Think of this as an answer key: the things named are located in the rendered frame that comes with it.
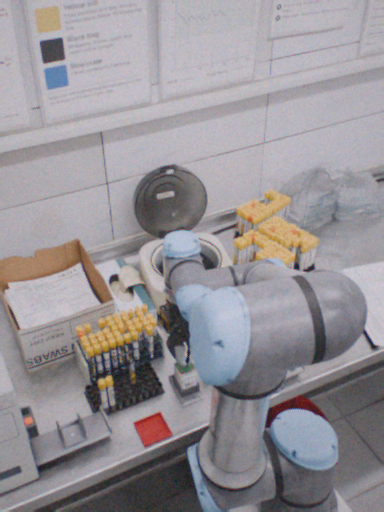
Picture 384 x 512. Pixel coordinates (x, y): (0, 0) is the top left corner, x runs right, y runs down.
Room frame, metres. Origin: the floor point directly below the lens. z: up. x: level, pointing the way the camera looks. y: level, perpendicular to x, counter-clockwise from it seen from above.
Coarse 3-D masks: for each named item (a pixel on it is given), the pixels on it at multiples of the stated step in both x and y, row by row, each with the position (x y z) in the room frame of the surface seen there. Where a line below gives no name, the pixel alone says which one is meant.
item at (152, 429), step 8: (152, 416) 0.86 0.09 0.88; (160, 416) 0.87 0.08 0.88; (136, 424) 0.84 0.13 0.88; (144, 424) 0.85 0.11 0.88; (152, 424) 0.84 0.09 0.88; (160, 424) 0.84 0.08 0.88; (144, 432) 0.82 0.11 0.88; (152, 432) 0.82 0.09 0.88; (160, 432) 0.82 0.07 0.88; (168, 432) 0.82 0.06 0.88; (144, 440) 0.80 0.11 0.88; (152, 440) 0.80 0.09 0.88; (160, 440) 0.80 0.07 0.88
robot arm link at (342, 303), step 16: (240, 272) 0.87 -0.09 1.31; (256, 272) 0.83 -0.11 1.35; (272, 272) 0.77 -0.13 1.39; (288, 272) 0.74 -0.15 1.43; (304, 272) 0.72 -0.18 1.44; (320, 272) 0.61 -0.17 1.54; (336, 272) 0.63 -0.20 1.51; (320, 288) 0.56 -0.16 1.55; (336, 288) 0.56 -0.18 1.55; (352, 288) 0.58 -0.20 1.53; (320, 304) 0.54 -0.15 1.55; (336, 304) 0.54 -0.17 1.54; (352, 304) 0.55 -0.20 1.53; (336, 320) 0.52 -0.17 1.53; (352, 320) 0.53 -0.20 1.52; (336, 336) 0.51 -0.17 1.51; (352, 336) 0.53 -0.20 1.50; (336, 352) 0.51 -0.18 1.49
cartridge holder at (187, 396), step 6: (174, 378) 0.95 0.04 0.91; (174, 384) 0.94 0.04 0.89; (198, 384) 0.93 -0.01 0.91; (174, 390) 0.94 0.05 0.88; (180, 390) 0.91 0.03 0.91; (186, 390) 0.92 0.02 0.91; (192, 390) 0.92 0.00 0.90; (198, 390) 0.93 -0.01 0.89; (180, 396) 0.91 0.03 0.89; (186, 396) 0.91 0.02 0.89; (192, 396) 0.91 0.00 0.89; (198, 396) 0.91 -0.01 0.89; (186, 402) 0.90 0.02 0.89; (192, 402) 0.90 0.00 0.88
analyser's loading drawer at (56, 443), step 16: (80, 416) 0.82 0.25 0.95; (96, 416) 0.84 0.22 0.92; (48, 432) 0.80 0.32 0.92; (64, 432) 0.80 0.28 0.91; (80, 432) 0.80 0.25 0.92; (96, 432) 0.80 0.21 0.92; (112, 432) 0.80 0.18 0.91; (32, 448) 0.76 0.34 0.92; (48, 448) 0.76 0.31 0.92; (64, 448) 0.76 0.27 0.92
